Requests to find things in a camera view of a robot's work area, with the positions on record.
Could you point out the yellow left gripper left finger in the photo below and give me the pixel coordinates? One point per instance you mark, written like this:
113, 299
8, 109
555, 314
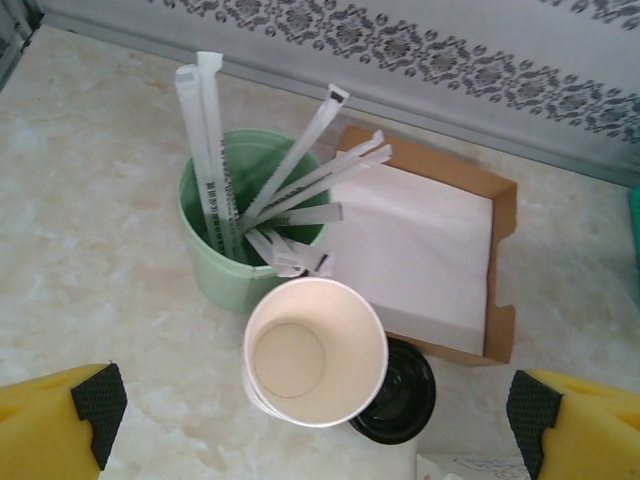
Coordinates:
45, 430

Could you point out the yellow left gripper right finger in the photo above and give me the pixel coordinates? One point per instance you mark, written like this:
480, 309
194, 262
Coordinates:
590, 430

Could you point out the white printed paper bag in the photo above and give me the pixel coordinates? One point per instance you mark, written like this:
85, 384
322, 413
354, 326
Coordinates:
465, 465

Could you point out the brown cardboard tray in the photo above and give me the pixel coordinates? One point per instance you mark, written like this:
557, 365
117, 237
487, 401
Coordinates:
502, 280

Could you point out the black plastic cup lid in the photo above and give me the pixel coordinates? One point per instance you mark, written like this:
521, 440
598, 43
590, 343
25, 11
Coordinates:
405, 400

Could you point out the teal plastic basket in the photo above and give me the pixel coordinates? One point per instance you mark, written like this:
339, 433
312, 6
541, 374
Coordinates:
635, 205

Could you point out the mint green straw holder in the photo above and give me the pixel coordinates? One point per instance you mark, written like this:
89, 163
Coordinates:
220, 280

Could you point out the white napkin stack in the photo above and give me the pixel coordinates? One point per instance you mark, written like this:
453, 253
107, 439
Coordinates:
415, 250

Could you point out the paper-wrapped straw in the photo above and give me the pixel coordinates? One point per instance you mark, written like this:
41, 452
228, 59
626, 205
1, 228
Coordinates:
199, 150
350, 155
287, 267
360, 167
317, 261
320, 212
216, 115
300, 144

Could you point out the aluminium frame post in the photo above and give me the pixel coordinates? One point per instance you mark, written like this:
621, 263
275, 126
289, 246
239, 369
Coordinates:
20, 30

